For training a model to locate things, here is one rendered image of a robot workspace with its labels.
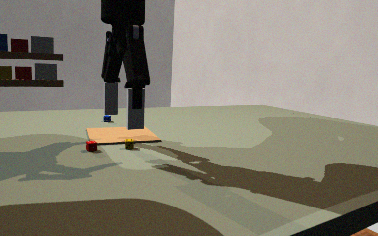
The tan flat mat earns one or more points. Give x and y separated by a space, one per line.
117 135

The blue die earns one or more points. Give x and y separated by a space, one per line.
107 118

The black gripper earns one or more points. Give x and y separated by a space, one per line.
125 43

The yellow die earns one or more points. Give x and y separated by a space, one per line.
129 143

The red die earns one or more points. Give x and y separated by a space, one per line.
91 146

